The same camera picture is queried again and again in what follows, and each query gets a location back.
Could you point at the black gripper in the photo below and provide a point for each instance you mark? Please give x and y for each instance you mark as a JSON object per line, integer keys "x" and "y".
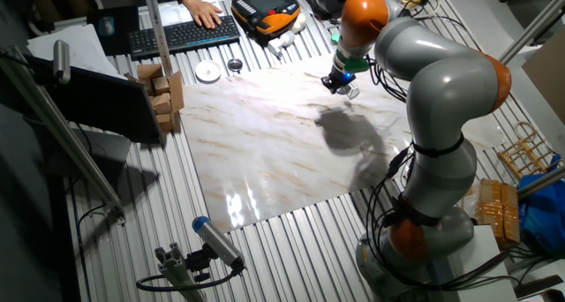
{"x": 342, "y": 78}

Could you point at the small round steel plate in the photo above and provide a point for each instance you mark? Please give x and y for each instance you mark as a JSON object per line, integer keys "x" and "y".
{"x": 345, "y": 90}

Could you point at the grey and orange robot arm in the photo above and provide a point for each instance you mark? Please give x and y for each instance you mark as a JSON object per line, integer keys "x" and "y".
{"x": 441, "y": 85}

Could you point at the person's bare hand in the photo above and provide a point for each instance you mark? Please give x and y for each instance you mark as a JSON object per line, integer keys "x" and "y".
{"x": 205, "y": 12}

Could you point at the transparent rectangular box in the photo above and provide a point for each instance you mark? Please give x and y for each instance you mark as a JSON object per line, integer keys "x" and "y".
{"x": 353, "y": 91}

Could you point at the white power adapter plug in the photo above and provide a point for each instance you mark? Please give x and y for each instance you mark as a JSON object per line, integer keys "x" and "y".
{"x": 280, "y": 43}

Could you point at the black filament spool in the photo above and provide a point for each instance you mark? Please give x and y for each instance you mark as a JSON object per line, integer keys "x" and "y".
{"x": 326, "y": 2}

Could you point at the marble pattern table mat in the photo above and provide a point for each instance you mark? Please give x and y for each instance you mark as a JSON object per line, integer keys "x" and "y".
{"x": 265, "y": 152}

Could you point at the small spare steel dish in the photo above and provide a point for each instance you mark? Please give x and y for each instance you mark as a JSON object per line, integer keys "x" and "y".
{"x": 235, "y": 65}

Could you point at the orange black teach pendant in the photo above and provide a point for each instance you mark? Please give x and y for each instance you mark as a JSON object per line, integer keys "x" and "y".
{"x": 265, "y": 4}

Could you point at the white flowered ceramic saucer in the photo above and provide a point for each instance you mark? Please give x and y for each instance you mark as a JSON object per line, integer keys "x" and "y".
{"x": 208, "y": 71}

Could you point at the black computer keyboard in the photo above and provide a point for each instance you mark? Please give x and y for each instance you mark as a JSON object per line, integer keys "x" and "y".
{"x": 185, "y": 37}

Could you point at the cardboard flap panel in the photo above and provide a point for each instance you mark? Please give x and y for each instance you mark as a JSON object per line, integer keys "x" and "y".
{"x": 176, "y": 92}

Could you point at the small cardboard box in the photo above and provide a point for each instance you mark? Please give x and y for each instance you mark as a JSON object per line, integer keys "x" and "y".
{"x": 161, "y": 104}
{"x": 149, "y": 71}
{"x": 165, "y": 122}
{"x": 161, "y": 85}

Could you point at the printed white paper sheet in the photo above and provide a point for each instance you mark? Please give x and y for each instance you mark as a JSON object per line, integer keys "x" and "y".
{"x": 176, "y": 12}

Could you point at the wooden dish rack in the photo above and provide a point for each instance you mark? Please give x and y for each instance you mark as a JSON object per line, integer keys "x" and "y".
{"x": 512, "y": 158}

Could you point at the brown taped parcel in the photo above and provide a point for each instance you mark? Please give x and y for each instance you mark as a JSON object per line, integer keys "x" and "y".
{"x": 494, "y": 209}

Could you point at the large cardboard sheet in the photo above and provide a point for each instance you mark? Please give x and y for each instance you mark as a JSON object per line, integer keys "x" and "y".
{"x": 549, "y": 81}

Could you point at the black mouse pad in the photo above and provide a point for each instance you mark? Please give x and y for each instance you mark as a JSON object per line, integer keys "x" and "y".
{"x": 128, "y": 19}

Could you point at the white box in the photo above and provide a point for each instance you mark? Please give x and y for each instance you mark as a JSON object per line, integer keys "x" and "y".
{"x": 481, "y": 258}

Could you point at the grey computer mouse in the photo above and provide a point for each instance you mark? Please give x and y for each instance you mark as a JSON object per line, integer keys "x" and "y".
{"x": 106, "y": 26}

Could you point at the grey monitor base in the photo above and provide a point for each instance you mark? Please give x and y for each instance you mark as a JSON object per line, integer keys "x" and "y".
{"x": 106, "y": 147}

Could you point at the black flat monitor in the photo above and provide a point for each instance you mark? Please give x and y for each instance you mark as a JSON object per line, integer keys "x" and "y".
{"x": 97, "y": 103}

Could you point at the blank white paper stack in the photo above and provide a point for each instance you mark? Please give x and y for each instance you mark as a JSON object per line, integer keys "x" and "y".
{"x": 75, "y": 46}

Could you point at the green gripper mount plate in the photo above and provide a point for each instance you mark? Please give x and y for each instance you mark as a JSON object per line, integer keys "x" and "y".
{"x": 355, "y": 65}

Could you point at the silver camera with blue end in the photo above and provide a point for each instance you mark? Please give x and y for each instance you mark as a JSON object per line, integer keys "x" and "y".
{"x": 216, "y": 240}

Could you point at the black camera clamp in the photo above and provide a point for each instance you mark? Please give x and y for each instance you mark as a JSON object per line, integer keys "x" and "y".
{"x": 198, "y": 262}

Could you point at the aluminium profile bracket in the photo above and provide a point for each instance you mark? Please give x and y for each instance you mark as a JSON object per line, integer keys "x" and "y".
{"x": 174, "y": 266}

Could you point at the silver depth camera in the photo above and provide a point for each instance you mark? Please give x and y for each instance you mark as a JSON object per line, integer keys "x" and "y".
{"x": 62, "y": 61}

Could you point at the long aluminium frame strut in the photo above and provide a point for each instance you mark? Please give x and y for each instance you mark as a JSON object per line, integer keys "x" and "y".
{"x": 66, "y": 143}

